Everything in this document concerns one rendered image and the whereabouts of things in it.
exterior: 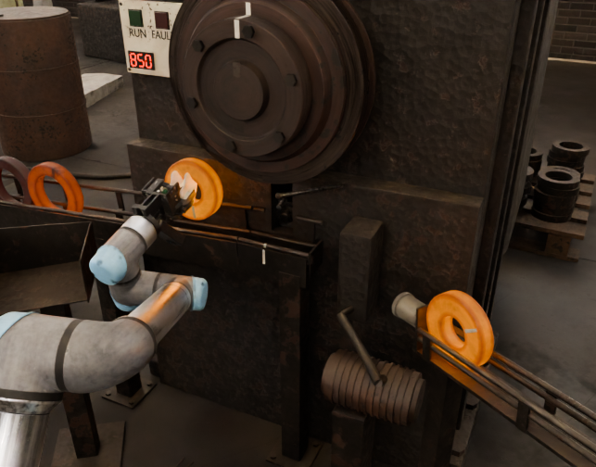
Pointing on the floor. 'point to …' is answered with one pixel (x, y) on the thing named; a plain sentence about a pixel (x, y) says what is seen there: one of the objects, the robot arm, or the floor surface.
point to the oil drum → (35, 83)
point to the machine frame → (464, 183)
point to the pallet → (555, 200)
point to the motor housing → (366, 403)
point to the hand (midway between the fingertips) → (192, 182)
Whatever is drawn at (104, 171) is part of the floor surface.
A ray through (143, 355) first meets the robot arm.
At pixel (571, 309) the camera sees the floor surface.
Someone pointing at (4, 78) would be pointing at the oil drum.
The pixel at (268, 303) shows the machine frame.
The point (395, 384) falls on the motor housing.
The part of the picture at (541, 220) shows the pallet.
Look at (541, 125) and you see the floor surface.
